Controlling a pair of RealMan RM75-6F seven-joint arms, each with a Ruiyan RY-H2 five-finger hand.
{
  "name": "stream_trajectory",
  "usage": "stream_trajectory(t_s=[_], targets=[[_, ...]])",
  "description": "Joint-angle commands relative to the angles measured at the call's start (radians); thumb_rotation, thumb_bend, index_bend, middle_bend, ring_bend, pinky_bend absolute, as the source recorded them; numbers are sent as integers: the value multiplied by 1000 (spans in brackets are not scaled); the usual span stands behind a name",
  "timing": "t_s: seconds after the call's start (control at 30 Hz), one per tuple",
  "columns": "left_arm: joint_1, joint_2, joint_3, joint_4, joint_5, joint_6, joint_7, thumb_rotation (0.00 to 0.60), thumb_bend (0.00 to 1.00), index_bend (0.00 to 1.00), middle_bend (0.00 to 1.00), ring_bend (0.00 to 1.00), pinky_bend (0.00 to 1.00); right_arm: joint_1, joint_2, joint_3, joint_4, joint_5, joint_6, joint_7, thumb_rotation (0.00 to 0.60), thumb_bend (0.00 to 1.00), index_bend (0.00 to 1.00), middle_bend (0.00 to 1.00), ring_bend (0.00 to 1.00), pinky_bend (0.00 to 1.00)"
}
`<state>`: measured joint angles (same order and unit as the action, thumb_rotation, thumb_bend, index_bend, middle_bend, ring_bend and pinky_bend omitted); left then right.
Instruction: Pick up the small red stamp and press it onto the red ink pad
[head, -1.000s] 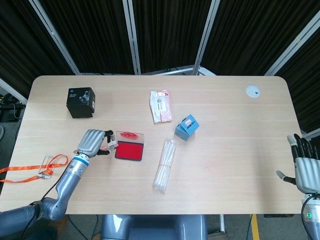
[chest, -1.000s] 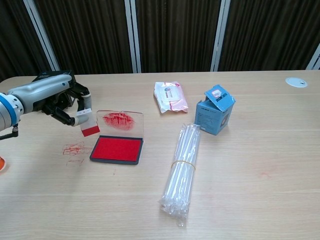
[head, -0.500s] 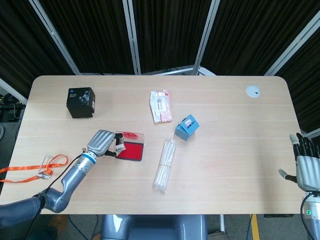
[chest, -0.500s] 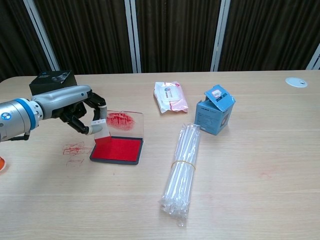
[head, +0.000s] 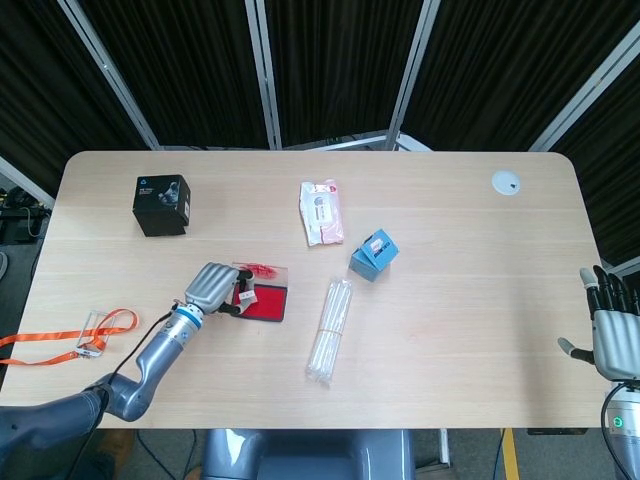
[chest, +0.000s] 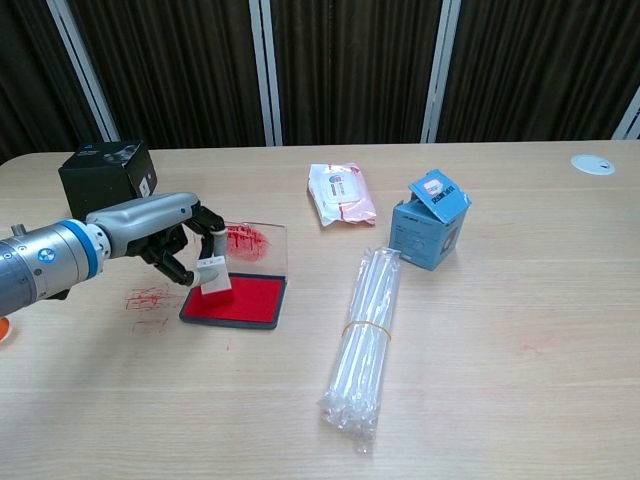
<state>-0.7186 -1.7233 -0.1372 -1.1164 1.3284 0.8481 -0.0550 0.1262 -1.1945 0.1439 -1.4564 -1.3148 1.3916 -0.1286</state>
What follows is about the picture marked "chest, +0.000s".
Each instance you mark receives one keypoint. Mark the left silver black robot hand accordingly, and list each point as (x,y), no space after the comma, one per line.
(145,220)

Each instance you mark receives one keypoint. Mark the small stamp block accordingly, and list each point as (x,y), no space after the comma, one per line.
(217,281)

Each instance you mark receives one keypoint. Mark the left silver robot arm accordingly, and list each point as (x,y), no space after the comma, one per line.
(45,265)

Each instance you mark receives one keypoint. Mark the red ink pad clear lid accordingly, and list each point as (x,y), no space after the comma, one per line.
(245,302)

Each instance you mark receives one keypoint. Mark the black cardboard box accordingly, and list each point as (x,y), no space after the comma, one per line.
(100,177)

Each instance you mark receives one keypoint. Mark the white pink wet wipes pack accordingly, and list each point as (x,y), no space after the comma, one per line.
(342,192)

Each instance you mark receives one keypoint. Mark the yellow rubber band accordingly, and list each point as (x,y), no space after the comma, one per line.
(367,326)

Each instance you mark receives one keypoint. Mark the bundle of wrapped white straws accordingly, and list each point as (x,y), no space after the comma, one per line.
(367,345)

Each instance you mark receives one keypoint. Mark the light blue cardboard box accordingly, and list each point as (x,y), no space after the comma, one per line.
(425,235)

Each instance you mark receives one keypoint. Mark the grey metal partition post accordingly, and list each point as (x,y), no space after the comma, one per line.
(85,75)
(629,120)
(267,75)
(437,75)

